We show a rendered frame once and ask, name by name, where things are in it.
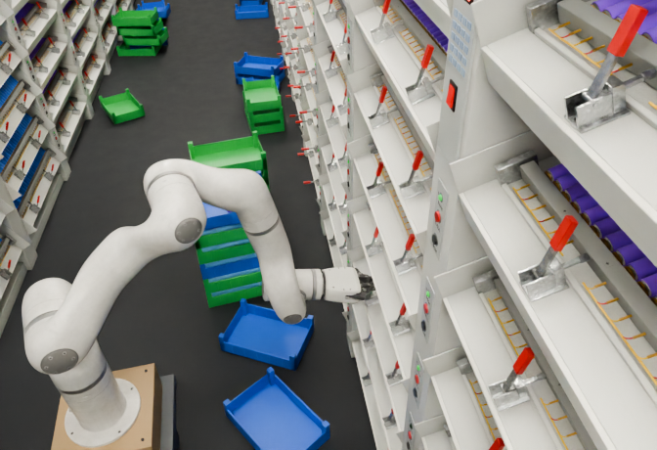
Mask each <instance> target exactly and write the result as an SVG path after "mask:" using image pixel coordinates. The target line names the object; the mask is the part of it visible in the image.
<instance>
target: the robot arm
mask: <svg viewBox="0 0 657 450"><path fill-rule="evenodd" d="M144 190H145V194H146V196H147V199H148V201H149V204H150V206H151V209H152V212H151V215H150V217H149V218H148V220H147V221H146V222H144V223H143V224H141V225H139V226H135V227H121V228H118V229H116V230H115V231H113V232H112V233H110V234H109V235H108V236H107V237H106V238H105V239H104V240H103V241H102V242H101V243H100V244H99V246H98V247H97V248H96V249H95V250H94V251H93V252H92V253H91V255H90V256H89V257H88V258H87V260H86V261H85V262H84V264H83V265H82V267H81V269H80V270H79V272H78V274H77V276H76V278H75V280H74V282H73V284H71V283H69V282H67V281H66V280H63V279H60V278H48V279H44V280H41V281H38V282H36V283H35V284H33V285H32V286H31V287H30V288H29V289H28V290H27V291H26V293H25V295H24V297H23V301H22V326H23V336H24V346H25V353H26V357H27V359H28V361H29V363H30V364H31V366H32V367H33V368H34V369H35V370H37V371H38V372H41V373H43V374H48V375H49V376H50V378H51V380H52V382H53V383H54V385H55V386H56V388H57V389H58V391H59V393H60V394H61V396H62V397H63V399H64V400H65V402H66V404H67V406H68V409H67V411H66V417H65V428H66V434H67V435H68V436H69V438H70V439H71V440H72V441H73V442H74V443H75V444H77V445H79V446H82V447H87V448H95V447H101V446H105V445H108V444H110V443H113V442H115V441H116V440H117V439H119V438H120V437H121V436H122V435H124V434H125V433H126V432H127V431H128V430H129V429H130V428H131V427H132V426H133V425H134V424H135V422H136V420H137V418H138V416H139V413H140V409H141V397H140V394H139V392H138V390H137V388H136V387H135V386H134V384H132V383H131V382H129V381H126V380H123V379H116V378H115V377H114V375H113V373H112V371H111V369H110V366H109V364H108V362H107V360H106V358H105V356H104V354H103V352H102V350H101V348H100V346H99V344H98V341H97V336H98V334H99V332H100V330H101V328H102V326H103V324H104V323H105V321H106V319H107V317H108V315H109V313H110V310H111V308H112V306H113V304H114V302H115V301H116V299H117V297H118V296H119V294H120V293H121V291H122V290H123V289H124V288H125V286H126V285H127V284H128V283H129V282H130V281H131V280H132V279H133V278H134V277H135V276H136V275H137V274H138V273H139V272H140V271H141V270H142V269H143V268H144V267H145V266H146V265H147V264H148V263H149V262H151V261H152V260H154V259H155V258H157V257H159V256H161V255H164V254H168V253H173V252H178V251H182V250H185V249H187V248H189V247H191V246H192V245H193V244H194V243H195V242H196V241H197V240H198V239H199V238H200V236H201V235H202V233H203V231H204V229H205V226H206V212H205V209H204V206H203V204H202V203H207V204H210V205H212V206H215V207H218V208H221V209H224V210H228V211H232V212H235V213H236V214H237V216H238V218H239V220H240V222H241V226H242V228H243V229H244V231H245V233H246V235H247V237H248V239H249V241H250V243H251V245H252V247H253V249H254V251H255V253H256V255H257V258H258V262H259V266H260V271H261V275H262V296H263V299H264V300H265V301H270V302H271V304H272V306H273V308H274V310H275V312H276V314H277V315H278V317H279V318H280V319H281V320H282V321H283V322H285V323H287V324H290V325H294V324H297V323H299V322H301V321H302V320H303V319H304V317H305V314H306V302H305V300H320V299H321V298H323V299H324V300H327V301H332V302H344V303H356V302H358V301H359V299H360V300H365V298H366V294H367V293H369V292H370V291H376V289H375V286H374V283H373V280H372V276H369V275H367V274H363V273H361V272H360V271H359V269H358V268H353V267H336V268H329V269H324V270H322V271H321V270H320V269H294V264H293V259H292V253H291V248H290V244H289V241H288V238H287V235H286V232H285V228H284V226H283V223H282V220H281V218H280V216H279V214H278V211H277V209H276V206H275V204H274V201H273V199H272V196H271V194H270V192H269V189H268V187H267V185H266V183H265V181H264V180H263V178H262V177H261V176H260V175H259V174H258V173H256V172H254V171H252V170H249V169H237V168H233V169H229V168H216V167H211V166H207V165H204V164H201V163H197V162H194V161H191V160H186V159H179V158H173V159H166V160H162V161H159V162H157V163H155V164H153V165H152V166H151V167H150V168H149V169H148V170H147V172H146V174H145V177H144ZM362 288H363V289H362Z"/></svg>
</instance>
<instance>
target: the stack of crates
mask: <svg viewBox="0 0 657 450"><path fill-rule="evenodd" d="M188 147H189V151H190V156H191V161H194V162H197V163H201V164H204V165H207V166H211V167H216V168H229V169H233V168H237V169H249V170H252V171H254V172H256V171H259V170H260V171H261V173H262V178H263V180H264V181H265V183H266V185H267V187H268V189H269V192H270V186H269V176H268V167H267V158H266V152H265V151H263V149H262V147H261V144H260V142H259V139H258V135H257V131H256V130H255V131H252V136H249V137H243V138H238V139H233V140H227V141H221V142H215V143H209V144H203V145H197V146H193V142H188Z"/></svg>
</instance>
